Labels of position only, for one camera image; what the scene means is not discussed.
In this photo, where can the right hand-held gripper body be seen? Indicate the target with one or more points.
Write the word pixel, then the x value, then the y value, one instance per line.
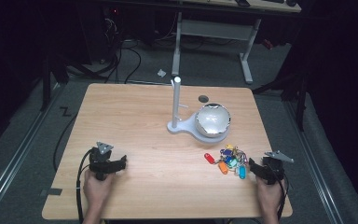
pixel 273 169

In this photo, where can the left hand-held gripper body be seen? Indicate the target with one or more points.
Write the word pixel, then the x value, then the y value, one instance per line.
pixel 99 159

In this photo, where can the bunch of colourful key tags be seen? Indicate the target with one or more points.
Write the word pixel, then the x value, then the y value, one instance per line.
pixel 231 160

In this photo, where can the person's right hand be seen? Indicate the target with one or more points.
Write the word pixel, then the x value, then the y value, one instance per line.
pixel 268 196

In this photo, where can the person's left hand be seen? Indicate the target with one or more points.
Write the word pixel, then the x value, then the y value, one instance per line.
pixel 96 189

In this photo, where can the black tape strip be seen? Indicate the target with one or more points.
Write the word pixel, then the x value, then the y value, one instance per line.
pixel 55 191

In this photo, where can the shiny silver metal bowl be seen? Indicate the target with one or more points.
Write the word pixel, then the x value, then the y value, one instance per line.
pixel 213 120

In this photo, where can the black metal stand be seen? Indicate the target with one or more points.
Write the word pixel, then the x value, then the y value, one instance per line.
pixel 298 99
pixel 47 84

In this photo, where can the white pole stand with pegs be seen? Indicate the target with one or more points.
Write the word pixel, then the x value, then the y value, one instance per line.
pixel 176 102

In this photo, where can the dark round table grommet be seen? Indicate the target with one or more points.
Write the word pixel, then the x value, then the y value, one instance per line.
pixel 203 99

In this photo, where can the crumpled white paper scrap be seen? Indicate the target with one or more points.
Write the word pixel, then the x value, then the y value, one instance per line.
pixel 161 73

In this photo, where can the small red object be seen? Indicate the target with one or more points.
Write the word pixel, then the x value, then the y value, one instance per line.
pixel 268 44

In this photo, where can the dark computer tower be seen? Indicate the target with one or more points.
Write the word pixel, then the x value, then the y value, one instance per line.
pixel 112 31

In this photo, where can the white-framed background desk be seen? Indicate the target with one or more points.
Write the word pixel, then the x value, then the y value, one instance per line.
pixel 213 29

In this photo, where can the dark device on desk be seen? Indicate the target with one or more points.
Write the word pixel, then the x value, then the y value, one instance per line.
pixel 291 2
pixel 242 2

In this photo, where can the metal floor rail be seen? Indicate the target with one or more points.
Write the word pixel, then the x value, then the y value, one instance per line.
pixel 317 168
pixel 15 161

